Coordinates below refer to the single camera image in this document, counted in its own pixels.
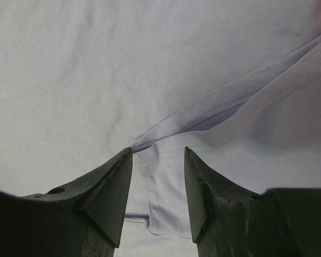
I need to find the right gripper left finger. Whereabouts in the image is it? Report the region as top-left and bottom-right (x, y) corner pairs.
(0, 148), (133, 256)

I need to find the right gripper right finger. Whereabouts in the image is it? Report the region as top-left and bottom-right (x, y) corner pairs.
(184, 148), (321, 256)

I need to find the purple t-shirt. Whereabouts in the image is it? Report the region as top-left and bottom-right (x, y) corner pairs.
(0, 1), (321, 256)

